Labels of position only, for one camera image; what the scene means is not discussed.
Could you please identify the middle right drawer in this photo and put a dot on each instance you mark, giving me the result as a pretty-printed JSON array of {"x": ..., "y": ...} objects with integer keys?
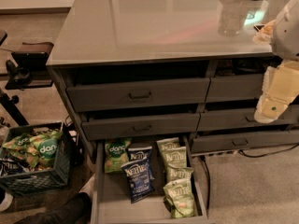
[{"x": 242, "y": 118}]

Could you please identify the green Dang bag in crate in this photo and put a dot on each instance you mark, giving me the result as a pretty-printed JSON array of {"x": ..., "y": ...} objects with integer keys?
[{"x": 46, "y": 144}]

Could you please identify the black white marker tag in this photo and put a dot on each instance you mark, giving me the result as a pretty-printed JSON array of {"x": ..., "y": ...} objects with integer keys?
[{"x": 258, "y": 27}]

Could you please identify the front blue Kettle chip bag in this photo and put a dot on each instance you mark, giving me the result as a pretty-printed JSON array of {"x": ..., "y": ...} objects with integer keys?
[{"x": 138, "y": 178}]

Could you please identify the top left drawer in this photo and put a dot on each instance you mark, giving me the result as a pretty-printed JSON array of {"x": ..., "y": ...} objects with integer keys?
[{"x": 138, "y": 94}]

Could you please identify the green kettle chip bag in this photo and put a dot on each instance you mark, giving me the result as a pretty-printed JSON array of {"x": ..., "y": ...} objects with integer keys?
[
  {"x": 168, "y": 143},
  {"x": 175, "y": 173},
  {"x": 176, "y": 157},
  {"x": 178, "y": 194}
]

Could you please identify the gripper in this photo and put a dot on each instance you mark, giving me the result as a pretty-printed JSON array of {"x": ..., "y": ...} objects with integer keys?
[{"x": 287, "y": 36}]

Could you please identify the top right drawer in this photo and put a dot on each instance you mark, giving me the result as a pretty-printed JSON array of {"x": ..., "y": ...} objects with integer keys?
[{"x": 234, "y": 88}]

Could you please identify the dark plastic crate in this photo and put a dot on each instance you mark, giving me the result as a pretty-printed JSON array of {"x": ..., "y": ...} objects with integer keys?
[{"x": 21, "y": 172}]

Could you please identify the rear green Kettle chip bag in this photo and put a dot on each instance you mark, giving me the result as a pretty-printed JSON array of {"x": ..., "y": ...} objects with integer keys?
[{"x": 168, "y": 143}]

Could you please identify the grey drawer cabinet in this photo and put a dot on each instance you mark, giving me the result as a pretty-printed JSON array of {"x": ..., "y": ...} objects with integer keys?
[{"x": 115, "y": 41}]

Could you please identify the bottom right drawer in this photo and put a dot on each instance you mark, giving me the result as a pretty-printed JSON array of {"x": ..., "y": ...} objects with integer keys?
[{"x": 222, "y": 142}]

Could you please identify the white shoe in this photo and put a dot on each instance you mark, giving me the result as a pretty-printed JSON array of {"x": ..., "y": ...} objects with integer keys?
[{"x": 6, "y": 200}]

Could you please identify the person's dark leg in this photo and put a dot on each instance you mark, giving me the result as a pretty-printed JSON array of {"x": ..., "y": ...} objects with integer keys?
[{"x": 69, "y": 213}]

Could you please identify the green Dang chip bag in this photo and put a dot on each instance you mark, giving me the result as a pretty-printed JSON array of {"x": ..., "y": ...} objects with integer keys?
[{"x": 116, "y": 154}]

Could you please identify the rear blue Kettle chip bag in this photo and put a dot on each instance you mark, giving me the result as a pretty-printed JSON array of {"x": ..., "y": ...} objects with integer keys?
[{"x": 140, "y": 153}]

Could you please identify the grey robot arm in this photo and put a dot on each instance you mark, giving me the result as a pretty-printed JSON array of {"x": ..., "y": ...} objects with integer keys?
[{"x": 283, "y": 33}]

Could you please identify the open bottom left drawer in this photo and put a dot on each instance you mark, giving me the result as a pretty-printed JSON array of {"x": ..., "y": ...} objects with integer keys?
[{"x": 111, "y": 197}]

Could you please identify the black stand with brown pad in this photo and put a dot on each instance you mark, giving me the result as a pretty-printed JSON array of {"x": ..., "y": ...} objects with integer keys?
[{"x": 27, "y": 70}]

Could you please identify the front green Kettle chip bag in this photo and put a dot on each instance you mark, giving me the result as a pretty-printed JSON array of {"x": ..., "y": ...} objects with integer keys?
[{"x": 178, "y": 194}]

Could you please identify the blue kettle chip bag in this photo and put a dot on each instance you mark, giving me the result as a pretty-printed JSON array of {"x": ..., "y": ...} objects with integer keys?
[
  {"x": 138, "y": 178},
  {"x": 140, "y": 153}
]

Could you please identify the middle left drawer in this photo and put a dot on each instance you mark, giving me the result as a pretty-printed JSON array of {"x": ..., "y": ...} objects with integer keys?
[{"x": 139, "y": 126}]

